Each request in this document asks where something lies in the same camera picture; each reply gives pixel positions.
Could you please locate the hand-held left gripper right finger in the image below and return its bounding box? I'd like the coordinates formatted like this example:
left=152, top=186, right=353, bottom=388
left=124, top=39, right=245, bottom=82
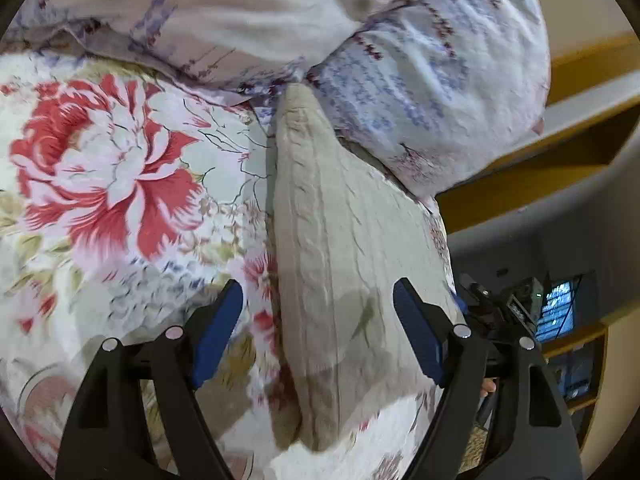
left=392, top=277, right=583, bottom=480

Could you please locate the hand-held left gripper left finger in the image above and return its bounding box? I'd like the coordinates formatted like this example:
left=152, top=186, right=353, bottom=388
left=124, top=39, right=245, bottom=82
left=55, top=278, right=245, bottom=480

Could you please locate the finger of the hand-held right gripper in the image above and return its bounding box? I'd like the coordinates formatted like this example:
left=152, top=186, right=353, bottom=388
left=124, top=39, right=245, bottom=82
left=451, top=274, right=471, bottom=318

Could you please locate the beige cable-knit sweater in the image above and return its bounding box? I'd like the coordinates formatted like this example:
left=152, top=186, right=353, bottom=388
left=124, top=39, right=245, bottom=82
left=267, top=82, right=463, bottom=453

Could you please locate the monitor screen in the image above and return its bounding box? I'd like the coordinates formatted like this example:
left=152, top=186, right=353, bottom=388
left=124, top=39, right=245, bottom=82
left=535, top=272, right=586, bottom=343

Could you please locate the yellow wooden shelf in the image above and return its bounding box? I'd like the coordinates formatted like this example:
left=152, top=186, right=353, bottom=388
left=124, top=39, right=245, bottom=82
left=542, top=322, right=608, bottom=411

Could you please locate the floral bed sheet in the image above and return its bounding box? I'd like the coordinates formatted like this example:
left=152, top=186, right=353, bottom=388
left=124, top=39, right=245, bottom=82
left=0, top=50, right=466, bottom=480

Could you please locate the pink tree print pillow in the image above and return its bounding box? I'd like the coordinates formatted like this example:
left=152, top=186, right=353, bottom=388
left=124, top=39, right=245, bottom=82
left=305, top=0, right=551, bottom=198

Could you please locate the pink floral pillow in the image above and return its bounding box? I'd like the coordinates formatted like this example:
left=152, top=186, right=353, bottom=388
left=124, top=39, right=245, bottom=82
left=10, top=0, right=381, bottom=96

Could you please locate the yellow wooden frame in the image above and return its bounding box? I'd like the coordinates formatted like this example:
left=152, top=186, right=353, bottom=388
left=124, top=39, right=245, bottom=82
left=440, top=30, right=640, bottom=233

